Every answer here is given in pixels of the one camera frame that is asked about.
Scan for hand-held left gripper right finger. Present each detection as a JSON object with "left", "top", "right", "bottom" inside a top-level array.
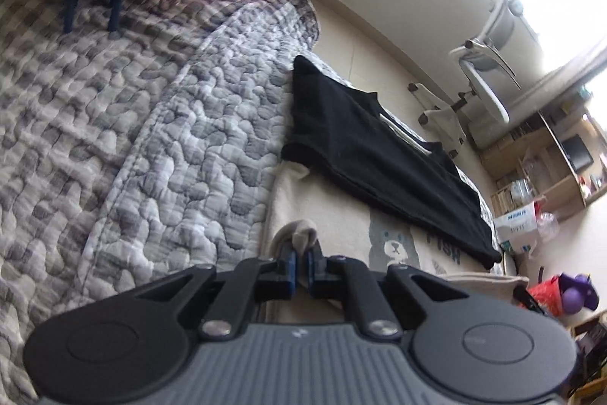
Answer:
[{"left": 306, "top": 247, "right": 468, "bottom": 339}]

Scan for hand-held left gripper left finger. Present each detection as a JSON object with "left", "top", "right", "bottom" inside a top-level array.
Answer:
[{"left": 135, "top": 251, "right": 299, "bottom": 339}]

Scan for beige cat print sweatshirt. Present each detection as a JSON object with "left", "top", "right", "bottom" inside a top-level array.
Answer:
[{"left": 260, "top": 161, "right": 529, "bottom": 325}]

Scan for black sweater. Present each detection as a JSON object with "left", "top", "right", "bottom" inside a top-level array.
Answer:
[{"left": 281, "top": 54, "right": 502, "bottom": 270}]

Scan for white cardboard box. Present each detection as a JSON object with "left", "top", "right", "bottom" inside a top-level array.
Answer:
[{"left": 493, "top": 201, "right": 541, "bottom": 254}]

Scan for grey patterned quilt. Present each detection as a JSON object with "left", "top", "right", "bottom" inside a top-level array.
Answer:
[{"left": 0, "top": 0, "right": 498, "bottom": 405}]

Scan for red bag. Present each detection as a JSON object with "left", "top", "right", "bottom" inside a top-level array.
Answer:
[{"left": 526, "top": 274, "right": 565, "bottom": 315}]

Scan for clear plastic bag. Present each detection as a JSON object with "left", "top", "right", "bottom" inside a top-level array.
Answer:
[{"left": 536, "top": 211, "right": 560, "bottom": 240}]

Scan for white office chair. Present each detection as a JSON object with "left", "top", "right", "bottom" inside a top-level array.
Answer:
[{"left": 408, "top": 0, "right": 522, "bottom": 159}]

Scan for wooden desk shelf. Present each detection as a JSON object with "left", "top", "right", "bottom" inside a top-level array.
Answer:
[{"left": 479, "top": 87, "right": 607, "bottom": 244}]

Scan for purple plush toy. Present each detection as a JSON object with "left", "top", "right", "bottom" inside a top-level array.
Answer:
[{"left": 560, "top": 273, "right": 599, "bottom": 315}]

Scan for black monitor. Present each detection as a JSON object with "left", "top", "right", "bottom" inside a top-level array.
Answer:
[{"left": 560, "top": 136, "right": 593, "bottom": 172}]

